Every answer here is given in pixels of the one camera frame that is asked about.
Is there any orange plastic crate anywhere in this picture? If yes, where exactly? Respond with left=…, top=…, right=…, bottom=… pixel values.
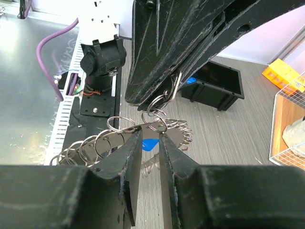
left=262, top=59, right=305, bottom=95

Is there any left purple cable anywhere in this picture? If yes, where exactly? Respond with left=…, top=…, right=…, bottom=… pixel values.
left=36, top=18, right=79, bottom=102

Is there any white cable duct strip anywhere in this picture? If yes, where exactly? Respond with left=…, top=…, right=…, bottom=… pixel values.
left=43, top=37, right=84, bottom=166

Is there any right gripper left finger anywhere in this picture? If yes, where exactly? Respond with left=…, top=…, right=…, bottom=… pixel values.
left=0, top=130, right=142, bottom=229

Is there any metal keyring disc with rings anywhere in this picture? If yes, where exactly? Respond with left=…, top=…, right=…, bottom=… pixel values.
left=51, top=72, right=193, bottom=167

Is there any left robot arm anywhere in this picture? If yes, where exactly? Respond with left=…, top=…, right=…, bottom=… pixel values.
left=80, top=0, right=305, bottom=110

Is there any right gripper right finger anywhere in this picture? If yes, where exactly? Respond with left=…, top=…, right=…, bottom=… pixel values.
left=159, top=134, right=305, bottom=229

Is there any white wire shelf rack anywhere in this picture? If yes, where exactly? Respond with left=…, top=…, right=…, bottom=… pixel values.
left=269, top=72, right=305, bottom=170

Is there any blue tagged key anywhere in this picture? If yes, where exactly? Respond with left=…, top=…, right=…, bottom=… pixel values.
left=142, top=138, right=159, bottom=152

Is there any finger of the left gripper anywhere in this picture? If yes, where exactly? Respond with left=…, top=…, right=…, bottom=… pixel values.
left=176, top=0, right=305, bottom=83
left=125, top=0, right=232, bottom=105

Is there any black storage bin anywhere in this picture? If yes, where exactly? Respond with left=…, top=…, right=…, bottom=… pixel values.
left=181, top=61, right=244, bottom=111

